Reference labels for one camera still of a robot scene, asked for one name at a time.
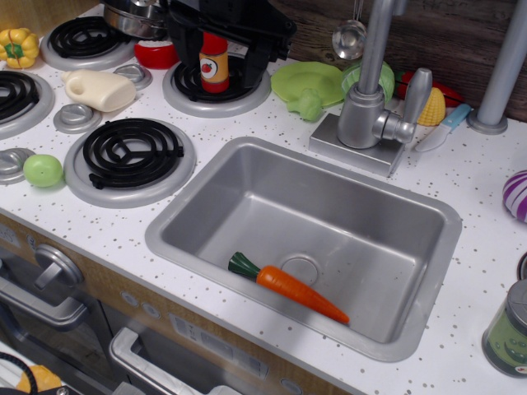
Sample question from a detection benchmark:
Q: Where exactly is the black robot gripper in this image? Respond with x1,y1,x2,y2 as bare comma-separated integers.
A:
166,0,296,88

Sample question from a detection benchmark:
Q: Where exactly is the red ketchup bottle toy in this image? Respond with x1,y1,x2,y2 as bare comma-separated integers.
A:
199,32,230,94

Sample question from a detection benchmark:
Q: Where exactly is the cream toy detergent bottle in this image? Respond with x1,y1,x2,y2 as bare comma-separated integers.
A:
61,69,137,113

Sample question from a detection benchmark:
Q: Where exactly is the silver toy sink basin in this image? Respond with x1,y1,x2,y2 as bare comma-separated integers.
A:
145,137,462,362

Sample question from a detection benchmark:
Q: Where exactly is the back right black burner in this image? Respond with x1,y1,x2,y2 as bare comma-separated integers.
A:
162,53,271,119

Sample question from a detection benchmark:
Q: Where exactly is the black burner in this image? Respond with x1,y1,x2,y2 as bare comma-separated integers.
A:
64,118,196,209
1,71,54,140
40,16,135,71
162,53,271,119

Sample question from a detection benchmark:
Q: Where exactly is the steel toy pot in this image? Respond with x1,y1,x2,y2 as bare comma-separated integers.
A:
101,0,167,40

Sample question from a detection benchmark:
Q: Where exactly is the silver stove knob upper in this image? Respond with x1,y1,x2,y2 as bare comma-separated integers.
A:
114,64,153,91

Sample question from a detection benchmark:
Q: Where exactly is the silver stove knob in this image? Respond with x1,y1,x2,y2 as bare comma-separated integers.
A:
54,104,102,134
114,64,153,91
0,148,35,185

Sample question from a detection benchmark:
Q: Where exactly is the hanging steel ladle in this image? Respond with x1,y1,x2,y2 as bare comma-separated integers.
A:
332,1,367,60

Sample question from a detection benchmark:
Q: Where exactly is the green toy cabbage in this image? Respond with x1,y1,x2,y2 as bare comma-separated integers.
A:
341,61,395,103

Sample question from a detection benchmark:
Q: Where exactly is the back left black burner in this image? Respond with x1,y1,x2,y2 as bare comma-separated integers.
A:
40,16,135,71

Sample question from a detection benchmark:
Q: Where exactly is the front right black burner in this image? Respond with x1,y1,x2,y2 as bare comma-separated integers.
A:
64,118,196,209

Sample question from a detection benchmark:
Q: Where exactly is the silver toy faucet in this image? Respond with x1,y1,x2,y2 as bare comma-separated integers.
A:
309,0,432,177

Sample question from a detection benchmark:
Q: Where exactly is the silver stove knob middle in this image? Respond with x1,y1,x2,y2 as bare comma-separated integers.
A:
54,104,102,134

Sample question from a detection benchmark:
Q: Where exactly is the front left black burner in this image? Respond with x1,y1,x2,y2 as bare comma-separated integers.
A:
1,71,54,140

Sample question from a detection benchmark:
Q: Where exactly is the yellow toy bell pepper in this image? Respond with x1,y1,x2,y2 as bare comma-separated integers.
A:
1,28,40,69

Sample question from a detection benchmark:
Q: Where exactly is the green toy apple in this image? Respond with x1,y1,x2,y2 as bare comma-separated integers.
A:
23,155,63,188

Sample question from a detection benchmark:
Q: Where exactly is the yellow toy corn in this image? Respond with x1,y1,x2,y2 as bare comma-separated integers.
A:
417,87,446,127

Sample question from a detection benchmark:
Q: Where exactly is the orange toy carrot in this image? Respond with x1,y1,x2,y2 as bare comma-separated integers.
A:
228,252,350,324

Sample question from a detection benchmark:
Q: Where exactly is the red toy pepper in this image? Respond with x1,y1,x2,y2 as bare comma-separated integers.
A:
394,71,465,107

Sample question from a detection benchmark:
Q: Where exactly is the silver stove knob lower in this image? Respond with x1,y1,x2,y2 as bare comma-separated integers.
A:
0,148,35,185

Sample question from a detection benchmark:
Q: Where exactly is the silver oven dial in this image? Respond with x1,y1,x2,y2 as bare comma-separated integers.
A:
34,244,84,290

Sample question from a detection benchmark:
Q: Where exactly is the purple striped toy onion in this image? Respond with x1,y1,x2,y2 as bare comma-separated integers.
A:
502,170,526,222

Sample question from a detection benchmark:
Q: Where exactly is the yellow toy at bottom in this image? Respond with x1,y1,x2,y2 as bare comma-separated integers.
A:
16,365,63,393

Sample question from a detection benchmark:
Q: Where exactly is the green labelled toy can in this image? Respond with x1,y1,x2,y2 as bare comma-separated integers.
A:
482,280,526,379

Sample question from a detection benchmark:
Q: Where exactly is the blue handled toy knife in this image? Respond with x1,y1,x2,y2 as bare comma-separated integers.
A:
415,104,472,152

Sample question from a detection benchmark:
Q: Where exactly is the grey vertical post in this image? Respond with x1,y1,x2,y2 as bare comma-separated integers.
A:
467,0,526,136

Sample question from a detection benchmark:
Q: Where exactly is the grey left oven handle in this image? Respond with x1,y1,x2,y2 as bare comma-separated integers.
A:
1,278,90,332

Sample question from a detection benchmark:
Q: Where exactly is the grey oven handle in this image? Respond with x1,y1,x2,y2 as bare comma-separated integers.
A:
1,278,90,332
108,327,231,395

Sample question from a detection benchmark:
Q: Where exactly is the grey right oven handle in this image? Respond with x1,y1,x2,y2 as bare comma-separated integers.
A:
108,327,231,395

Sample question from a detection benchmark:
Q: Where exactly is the black cable at bottom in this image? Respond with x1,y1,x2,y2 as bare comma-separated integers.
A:
0,351,42,394

